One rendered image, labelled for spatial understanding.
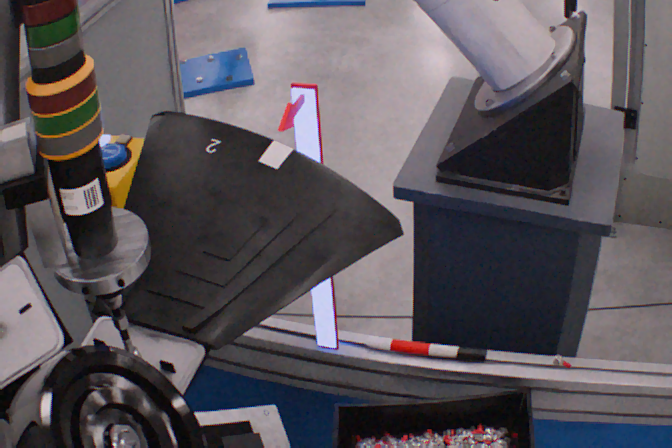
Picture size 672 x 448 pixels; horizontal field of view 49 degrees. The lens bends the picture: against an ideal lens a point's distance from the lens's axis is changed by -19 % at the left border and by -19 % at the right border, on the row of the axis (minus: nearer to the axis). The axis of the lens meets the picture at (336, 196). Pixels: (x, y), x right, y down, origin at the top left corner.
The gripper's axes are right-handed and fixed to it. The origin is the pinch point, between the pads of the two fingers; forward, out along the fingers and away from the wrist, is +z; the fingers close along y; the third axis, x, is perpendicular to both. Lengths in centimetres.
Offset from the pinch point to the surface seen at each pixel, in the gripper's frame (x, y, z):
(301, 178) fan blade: 38.4, 9.2, 5.7
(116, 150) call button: 29, 39, 15
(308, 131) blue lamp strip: 27.3, 14.8, 8.3
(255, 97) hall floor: -154, 141, 110
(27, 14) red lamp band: 65, 10, -19
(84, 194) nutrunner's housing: 63, 8, -7
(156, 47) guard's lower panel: -49, 98, 41
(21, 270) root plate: 66, 13, -3
